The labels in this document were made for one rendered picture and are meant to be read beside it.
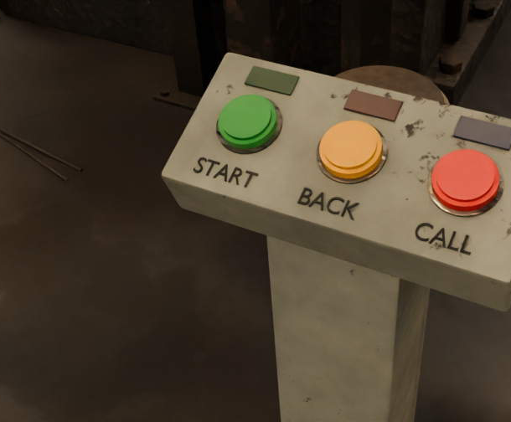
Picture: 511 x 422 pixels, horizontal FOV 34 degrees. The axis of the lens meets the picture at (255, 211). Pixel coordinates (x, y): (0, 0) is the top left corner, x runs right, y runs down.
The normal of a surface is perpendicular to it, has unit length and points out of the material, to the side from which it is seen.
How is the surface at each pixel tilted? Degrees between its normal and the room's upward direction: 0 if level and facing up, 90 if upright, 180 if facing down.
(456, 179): 20
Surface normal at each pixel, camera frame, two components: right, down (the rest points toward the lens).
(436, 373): -0.07, -0.72
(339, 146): -0.22, -0.46
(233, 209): -0.41, 0.84
